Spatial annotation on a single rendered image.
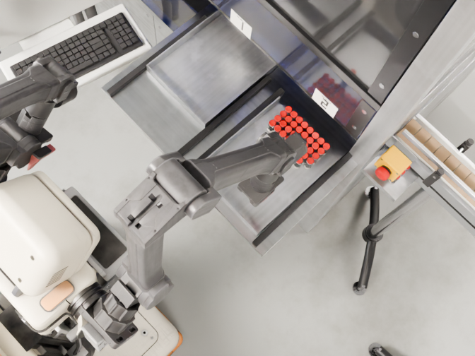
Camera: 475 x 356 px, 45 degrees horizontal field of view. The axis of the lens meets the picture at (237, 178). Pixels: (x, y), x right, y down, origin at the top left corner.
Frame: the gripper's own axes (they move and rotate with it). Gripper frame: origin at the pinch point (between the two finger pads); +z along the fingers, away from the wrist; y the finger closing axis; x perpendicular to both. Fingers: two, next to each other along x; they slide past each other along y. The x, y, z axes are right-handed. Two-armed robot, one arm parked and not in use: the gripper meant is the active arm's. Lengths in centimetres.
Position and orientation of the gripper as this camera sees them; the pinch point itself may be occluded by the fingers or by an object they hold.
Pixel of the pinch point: (253, 196)
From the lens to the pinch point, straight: 146.5
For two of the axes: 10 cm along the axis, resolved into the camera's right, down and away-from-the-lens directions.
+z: -1.9, 4.0, 9.0
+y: 7.0, -5.8, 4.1
